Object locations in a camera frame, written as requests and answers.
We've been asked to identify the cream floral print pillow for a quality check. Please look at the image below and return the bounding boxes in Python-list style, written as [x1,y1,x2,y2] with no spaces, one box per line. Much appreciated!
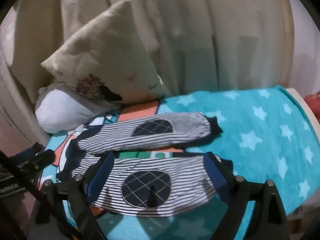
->
[41,0,170,104]

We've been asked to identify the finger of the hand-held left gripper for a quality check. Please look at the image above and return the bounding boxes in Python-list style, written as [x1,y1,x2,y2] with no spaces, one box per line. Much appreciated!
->
[32,142,56,172]

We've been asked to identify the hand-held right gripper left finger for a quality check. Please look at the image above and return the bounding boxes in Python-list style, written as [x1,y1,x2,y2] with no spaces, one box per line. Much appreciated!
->
[34,152,114,240]

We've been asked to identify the navy striped pants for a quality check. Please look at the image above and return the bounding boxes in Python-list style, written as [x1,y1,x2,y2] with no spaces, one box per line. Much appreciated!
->
[56,111,234,217]

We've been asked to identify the red bag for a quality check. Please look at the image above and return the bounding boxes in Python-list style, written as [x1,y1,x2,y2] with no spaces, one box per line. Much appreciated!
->
[305,93,320,122]

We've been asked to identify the cream curtain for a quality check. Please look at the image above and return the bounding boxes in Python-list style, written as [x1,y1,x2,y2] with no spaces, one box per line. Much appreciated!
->
[15,0,295,98]

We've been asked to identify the teal star printed blanket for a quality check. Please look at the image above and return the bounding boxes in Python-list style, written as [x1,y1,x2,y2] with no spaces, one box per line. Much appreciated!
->
[41,85,320,240]

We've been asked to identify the white plush pillow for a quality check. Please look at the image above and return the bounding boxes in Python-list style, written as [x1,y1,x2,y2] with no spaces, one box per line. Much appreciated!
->
[35,83,123,133]

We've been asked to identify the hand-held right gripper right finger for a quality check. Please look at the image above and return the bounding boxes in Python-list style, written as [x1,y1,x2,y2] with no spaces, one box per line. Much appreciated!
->
[203,152,292,240]

